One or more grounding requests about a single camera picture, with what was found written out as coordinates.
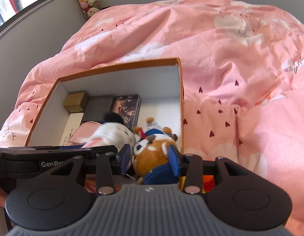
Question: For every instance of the orange cardboard box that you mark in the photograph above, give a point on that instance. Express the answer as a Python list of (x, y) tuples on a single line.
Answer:
[(117, 83)]

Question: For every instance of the pink glasses case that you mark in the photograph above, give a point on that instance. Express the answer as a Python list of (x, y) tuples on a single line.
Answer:
[(85, 130)]

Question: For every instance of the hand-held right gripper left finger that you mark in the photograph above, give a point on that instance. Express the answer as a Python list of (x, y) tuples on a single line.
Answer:
[(126, 159)]

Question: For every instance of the white and pink plush toy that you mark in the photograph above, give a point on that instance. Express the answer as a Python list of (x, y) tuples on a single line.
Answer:
[(112, 134)]

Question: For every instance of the small brown box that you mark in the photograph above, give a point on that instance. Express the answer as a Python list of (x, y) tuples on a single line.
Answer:
[(75, 102)]

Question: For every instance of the pink printed blanket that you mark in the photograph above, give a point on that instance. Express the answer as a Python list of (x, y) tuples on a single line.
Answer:
[(240, 78)]

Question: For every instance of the dark grey box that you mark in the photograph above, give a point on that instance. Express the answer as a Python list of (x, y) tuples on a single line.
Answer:
[(97, 108)]

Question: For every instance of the long white box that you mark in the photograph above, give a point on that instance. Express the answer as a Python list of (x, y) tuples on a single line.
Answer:
[(72, 125)]

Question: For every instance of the red panda plush toy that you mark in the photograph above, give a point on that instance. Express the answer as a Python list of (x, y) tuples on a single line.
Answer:
[(152, 154)]

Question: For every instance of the orange crochet fruit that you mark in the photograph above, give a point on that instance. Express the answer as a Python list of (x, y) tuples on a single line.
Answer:
[(209, 180)]

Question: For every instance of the dark printed box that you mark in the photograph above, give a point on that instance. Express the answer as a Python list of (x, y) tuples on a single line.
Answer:
[(128, 108)]

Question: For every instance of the window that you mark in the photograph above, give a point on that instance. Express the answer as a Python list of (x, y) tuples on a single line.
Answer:
[(14, 0)]

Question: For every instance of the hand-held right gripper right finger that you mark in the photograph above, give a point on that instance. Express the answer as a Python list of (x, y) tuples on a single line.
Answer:
[(172, 159)]

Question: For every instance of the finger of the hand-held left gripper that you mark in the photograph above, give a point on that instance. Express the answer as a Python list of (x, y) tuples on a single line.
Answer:
[(75, 147)]

